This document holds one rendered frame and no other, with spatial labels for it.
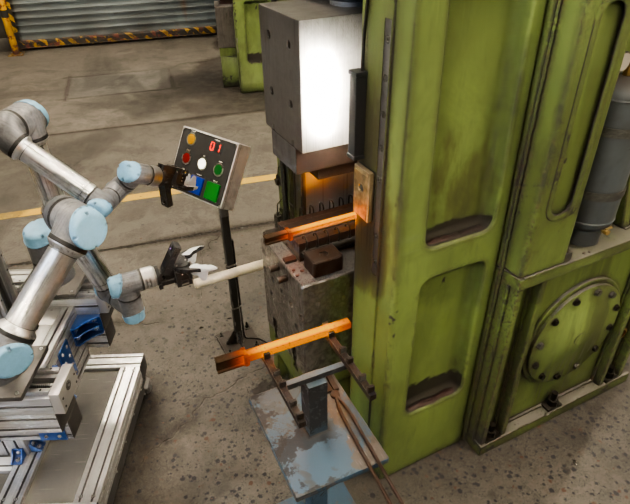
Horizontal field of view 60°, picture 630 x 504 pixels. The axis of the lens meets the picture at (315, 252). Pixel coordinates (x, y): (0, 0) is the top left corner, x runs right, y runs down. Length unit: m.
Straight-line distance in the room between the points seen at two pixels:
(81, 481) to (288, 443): 0.94
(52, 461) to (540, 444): 2.05
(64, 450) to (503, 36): 2.17
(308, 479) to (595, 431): 1.60
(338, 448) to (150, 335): 1.73
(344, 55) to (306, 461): 1.21
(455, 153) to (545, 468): 1.51
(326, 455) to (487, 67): 1.21
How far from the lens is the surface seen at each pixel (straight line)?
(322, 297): 1.99
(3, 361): 1.76
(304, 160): 1.85
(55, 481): 2.47
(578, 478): 2.72
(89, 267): 1.97
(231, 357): 1.62
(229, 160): 2.33
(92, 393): 2.71
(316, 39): 1.69
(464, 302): 2.12
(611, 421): 2.99
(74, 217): 1.70
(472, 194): 1.85
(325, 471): 1.70
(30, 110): 2.19
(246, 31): 6.72
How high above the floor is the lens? 2.09
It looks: 34 degrees down
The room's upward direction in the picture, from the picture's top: 1 degrees counter-clockwise
